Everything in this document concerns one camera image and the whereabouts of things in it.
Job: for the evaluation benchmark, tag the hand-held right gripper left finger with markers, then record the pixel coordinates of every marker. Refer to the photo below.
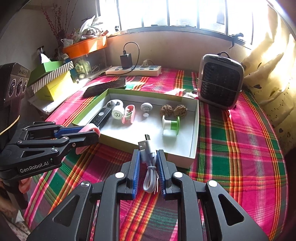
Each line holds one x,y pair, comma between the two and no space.
135,176

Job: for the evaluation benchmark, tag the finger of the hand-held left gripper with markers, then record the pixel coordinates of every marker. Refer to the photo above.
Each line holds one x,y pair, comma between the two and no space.
69,131
83,140

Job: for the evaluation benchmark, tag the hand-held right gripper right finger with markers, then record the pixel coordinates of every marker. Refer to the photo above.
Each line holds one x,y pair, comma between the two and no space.
161,176

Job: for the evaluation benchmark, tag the small black remote control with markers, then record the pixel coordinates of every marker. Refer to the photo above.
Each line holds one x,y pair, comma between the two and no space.
100,118

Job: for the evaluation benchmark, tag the green white cardboard box tray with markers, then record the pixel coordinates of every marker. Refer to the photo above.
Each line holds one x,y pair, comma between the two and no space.
152,139

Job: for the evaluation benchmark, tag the small white round wheel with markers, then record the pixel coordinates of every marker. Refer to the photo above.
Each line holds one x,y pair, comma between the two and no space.
118,113

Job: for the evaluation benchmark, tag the white round massager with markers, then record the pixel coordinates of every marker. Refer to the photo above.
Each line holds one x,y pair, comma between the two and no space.
114,103

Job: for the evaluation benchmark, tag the green white spool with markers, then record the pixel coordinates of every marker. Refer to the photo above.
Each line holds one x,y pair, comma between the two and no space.
170,126

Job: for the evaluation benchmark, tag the pink white clip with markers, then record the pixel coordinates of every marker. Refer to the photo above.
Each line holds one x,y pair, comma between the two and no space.
128,114

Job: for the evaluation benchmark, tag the brown walnut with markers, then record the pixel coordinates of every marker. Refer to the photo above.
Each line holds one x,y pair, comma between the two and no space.
180,109
167,109

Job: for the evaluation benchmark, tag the grey mushroom-shaped gadget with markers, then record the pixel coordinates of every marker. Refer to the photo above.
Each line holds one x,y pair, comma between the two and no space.
146,107

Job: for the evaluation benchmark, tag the person's left hand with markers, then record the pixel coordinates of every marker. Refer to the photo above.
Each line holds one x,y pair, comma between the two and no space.
25,186

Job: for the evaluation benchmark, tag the grey striped box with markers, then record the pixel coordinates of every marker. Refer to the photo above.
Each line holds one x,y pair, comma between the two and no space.
53,77

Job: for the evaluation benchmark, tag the yellow box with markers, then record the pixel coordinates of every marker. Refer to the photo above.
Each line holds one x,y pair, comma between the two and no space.
55,89

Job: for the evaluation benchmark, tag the green box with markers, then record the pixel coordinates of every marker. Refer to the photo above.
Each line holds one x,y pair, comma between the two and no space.
50,67

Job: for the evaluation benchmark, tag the white tissue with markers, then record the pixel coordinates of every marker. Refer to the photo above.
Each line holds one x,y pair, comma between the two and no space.
45,58

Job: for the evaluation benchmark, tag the black smartphone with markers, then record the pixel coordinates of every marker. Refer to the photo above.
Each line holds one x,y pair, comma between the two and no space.
104,88

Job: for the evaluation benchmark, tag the clear cartoon sticker container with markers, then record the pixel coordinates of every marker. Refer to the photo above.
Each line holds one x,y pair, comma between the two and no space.
81,66

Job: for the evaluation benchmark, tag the pink green plaid tablecloth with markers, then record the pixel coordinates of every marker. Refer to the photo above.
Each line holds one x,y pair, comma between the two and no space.
231,150

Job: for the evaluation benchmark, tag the dried red branches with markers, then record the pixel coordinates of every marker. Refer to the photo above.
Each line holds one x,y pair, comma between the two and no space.
57,20

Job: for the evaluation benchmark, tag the white power strip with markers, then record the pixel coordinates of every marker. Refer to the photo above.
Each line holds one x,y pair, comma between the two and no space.
134,70

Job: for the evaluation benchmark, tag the black charger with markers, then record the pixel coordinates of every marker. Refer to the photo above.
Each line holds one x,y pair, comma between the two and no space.
125,61

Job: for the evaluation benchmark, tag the orange tray with clutter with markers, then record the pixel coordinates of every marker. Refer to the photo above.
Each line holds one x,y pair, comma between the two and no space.
89,29

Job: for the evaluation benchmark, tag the grey desktop fan heater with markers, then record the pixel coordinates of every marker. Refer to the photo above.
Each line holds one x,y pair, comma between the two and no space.
219,81

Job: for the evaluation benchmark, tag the cream patterned curtain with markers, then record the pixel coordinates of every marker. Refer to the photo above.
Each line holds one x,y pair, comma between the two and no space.
268,81

